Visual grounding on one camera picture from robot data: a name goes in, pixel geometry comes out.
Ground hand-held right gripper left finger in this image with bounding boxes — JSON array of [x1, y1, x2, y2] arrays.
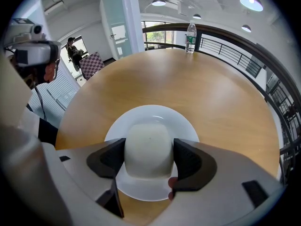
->
[[86, 137, 127, 179]]

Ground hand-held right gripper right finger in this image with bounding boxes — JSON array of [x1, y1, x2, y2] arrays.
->
[[172, 138, 218, 193]]

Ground white block item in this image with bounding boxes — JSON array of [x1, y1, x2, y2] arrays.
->
[[123, 123, 175, 180]]

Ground person's right hand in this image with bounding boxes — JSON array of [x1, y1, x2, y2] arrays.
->
[[167, 176, 179, 201]]

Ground white round plate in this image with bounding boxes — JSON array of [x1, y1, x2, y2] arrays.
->
[[103, 105, 201, 202]]

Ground white slatted cabinet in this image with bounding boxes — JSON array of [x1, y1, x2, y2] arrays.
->
[[27, 62, 81, 127]]

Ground round wooden table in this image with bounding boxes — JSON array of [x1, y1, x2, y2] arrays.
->
[[55, 48, 282, 222]]

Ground checkered board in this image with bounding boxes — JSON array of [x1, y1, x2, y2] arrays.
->
[[79, 51, 105, 81]]

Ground clear plastic water bottle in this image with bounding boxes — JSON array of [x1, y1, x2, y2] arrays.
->
[[185, 22, 197, 55]]

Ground dark metal railing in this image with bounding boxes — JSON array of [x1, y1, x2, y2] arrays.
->
[[142, 23, 301, 188]]

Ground frosted glass door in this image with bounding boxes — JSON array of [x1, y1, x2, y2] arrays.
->
[[100, 0, 133, 61]]

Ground black cable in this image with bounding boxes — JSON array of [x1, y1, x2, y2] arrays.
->
[[34, 85, 48, 122]]

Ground white head-worn camera rig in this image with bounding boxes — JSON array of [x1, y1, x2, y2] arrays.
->
[[3, 18, 63, 68]]

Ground white wall air conditioner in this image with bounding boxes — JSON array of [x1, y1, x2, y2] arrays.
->
[[44, 0, 65, 16]]

